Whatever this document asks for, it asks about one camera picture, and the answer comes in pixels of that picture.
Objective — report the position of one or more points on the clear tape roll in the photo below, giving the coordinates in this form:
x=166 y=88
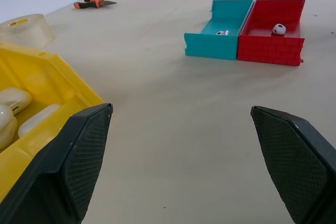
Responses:
x=26 y=30

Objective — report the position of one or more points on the yellow plastic bin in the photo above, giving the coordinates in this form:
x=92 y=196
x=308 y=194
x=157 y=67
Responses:
x=50 y=82

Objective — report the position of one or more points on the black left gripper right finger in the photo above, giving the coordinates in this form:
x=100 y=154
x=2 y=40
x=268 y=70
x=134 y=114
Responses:
x=296 y=166

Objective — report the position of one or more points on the red brick-pattern tray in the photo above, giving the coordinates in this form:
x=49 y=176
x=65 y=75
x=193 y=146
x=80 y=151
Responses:
x=273 y=48

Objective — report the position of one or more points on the teal brick-pattern tray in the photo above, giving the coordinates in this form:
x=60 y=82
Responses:
x=218 y=43

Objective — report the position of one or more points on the white earbud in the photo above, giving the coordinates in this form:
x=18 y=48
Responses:
x=223 y=33
x=278 y=29

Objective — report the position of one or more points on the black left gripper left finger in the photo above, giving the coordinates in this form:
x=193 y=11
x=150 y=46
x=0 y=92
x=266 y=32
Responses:
x=65 y=171

